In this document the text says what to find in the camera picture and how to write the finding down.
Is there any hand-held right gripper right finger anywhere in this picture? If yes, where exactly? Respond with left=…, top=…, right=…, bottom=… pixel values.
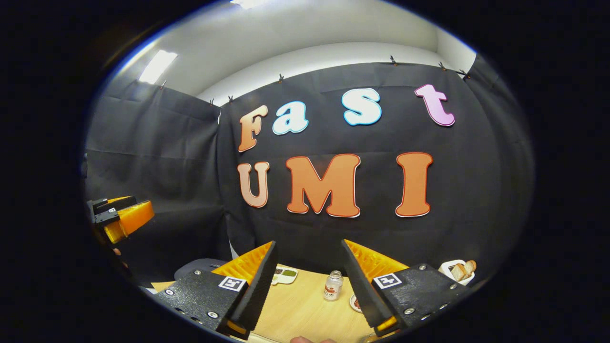
left=341, top=239, right=472, bottom=336

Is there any dark grey rice cooker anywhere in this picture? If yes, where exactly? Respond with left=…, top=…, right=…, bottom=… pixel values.
left=174, top=258, right=227, bottom=282

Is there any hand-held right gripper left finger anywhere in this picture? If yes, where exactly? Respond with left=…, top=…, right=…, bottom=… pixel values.
left=155, top=241, right=278, bottom=340

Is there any white toaster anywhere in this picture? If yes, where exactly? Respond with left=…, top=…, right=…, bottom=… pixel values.
left=438, top=260, right=476, bottom=286

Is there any white divided condiment dish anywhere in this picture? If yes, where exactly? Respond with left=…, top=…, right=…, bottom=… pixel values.
left=272, top=267, right=299, bottom=285

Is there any clear bottle with red label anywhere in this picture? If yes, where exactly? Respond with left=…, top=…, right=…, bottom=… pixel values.
left=324, top=270, right=344, bottom=301

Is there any black backdrop cloth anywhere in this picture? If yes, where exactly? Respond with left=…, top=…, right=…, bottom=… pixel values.
left=83, top=52, right=535, bottom=286

